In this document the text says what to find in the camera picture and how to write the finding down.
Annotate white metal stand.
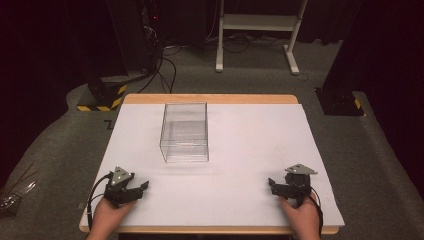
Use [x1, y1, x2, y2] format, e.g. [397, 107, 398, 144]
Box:
[215, 0, 310, 76]

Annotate clear plastic wrap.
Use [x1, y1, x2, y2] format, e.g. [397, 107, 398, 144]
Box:
[0, 161, 39, 215]

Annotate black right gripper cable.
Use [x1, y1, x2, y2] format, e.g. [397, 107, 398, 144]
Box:
[308, 185, 325, 238]

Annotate person's left hand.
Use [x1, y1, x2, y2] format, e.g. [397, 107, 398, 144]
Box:
[85, 197, 138, 240]

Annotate black floor cables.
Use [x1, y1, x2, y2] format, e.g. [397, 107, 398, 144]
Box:
[137, 46, 178, 95]

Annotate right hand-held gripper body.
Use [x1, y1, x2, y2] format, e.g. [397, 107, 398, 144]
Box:
[282, 163, 319, 207]

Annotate white table cover sheet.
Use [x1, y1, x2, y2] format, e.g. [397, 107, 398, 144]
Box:
[79, 102, 346, 228]

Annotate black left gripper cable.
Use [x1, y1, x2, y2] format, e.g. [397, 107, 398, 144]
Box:
[86, 171, 115, 232]

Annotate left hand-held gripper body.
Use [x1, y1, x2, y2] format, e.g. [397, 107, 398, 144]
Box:
[103, 165, 137, 210]

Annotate cables under white stand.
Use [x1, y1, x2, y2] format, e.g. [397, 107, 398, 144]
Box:
[205, 31, 290, 55]

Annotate black stand base yellow mark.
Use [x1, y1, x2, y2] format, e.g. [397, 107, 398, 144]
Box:
[314, 86, 365, 117]

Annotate person's right hand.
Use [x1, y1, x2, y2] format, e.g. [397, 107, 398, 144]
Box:
[278, 194, 322, 240]

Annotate clear plastic box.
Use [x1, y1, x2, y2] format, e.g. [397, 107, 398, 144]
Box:
[159, 101, 210, 164]

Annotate black stand with striped base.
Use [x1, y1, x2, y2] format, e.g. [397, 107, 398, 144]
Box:
[76, 0, 162, 113]

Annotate wooden table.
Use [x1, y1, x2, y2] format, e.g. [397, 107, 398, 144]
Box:
[78, 93, 346, 236]

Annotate black equipment with red light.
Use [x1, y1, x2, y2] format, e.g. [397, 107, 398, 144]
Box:
[139, 0, 165, 71]

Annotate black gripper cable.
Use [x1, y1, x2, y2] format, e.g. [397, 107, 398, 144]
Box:
[308, 185, 325, 238]
[86, 171, 115, 232]

